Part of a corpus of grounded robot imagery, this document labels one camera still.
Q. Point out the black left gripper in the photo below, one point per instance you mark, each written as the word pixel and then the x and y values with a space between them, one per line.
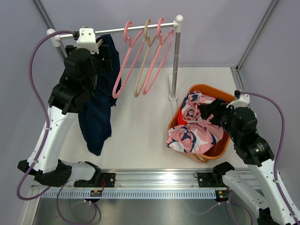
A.
pixel 104 63

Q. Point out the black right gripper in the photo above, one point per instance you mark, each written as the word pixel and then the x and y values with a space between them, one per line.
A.
pixel 219 106

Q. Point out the beige plastic hanger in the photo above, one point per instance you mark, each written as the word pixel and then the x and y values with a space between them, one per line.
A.
pixel 149 41
pixel 99 42

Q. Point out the pink patterned shorts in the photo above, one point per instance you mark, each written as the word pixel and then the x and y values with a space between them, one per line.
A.
pixel 196 135

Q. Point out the orange shorts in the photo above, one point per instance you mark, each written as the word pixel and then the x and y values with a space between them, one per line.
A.
pixel 180 119

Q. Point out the navy blue shorts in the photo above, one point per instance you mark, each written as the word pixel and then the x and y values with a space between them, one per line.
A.
pixel 94 118

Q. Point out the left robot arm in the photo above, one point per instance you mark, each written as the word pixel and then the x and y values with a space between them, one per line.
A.
pixel 76 86

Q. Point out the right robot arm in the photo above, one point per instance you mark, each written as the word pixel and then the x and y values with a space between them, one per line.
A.
pixel 274 206

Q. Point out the orange plastic basket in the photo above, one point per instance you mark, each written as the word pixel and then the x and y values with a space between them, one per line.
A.
pixel 220 148

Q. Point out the silver clothes rack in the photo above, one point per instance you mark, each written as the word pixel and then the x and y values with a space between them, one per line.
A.
pixel 165 31

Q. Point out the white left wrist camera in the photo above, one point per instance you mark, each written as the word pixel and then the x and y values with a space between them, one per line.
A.
pixel 87 40

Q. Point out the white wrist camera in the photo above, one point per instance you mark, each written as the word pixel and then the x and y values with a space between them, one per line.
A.
pixel 87 40
pixel 241 100

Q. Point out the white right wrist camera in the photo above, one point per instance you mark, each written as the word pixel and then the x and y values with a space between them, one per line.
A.
pixel 241 100

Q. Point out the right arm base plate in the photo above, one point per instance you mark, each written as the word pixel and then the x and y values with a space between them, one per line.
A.
pixel 207 180

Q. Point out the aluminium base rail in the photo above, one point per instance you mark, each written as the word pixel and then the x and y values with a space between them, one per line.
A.
pixel 152 184

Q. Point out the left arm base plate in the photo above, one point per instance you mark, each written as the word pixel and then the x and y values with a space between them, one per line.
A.
pixel 106 179

